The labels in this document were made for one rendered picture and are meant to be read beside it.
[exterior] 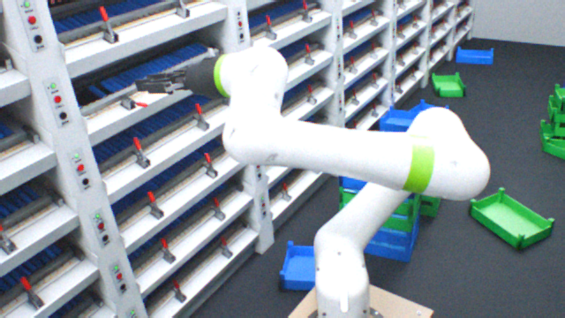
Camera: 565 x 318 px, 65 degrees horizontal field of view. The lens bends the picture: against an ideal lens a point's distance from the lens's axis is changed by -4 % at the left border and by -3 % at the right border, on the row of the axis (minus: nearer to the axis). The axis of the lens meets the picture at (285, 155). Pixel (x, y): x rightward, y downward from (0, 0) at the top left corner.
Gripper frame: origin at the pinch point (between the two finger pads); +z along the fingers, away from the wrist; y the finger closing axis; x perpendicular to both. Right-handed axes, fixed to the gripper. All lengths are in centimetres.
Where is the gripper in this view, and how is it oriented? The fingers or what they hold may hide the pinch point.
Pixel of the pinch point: (151, 82)
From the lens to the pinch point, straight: 118.8
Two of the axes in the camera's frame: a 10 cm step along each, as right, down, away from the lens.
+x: 2.3, 8.9, 3.9
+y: -5.4, 4.5, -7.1
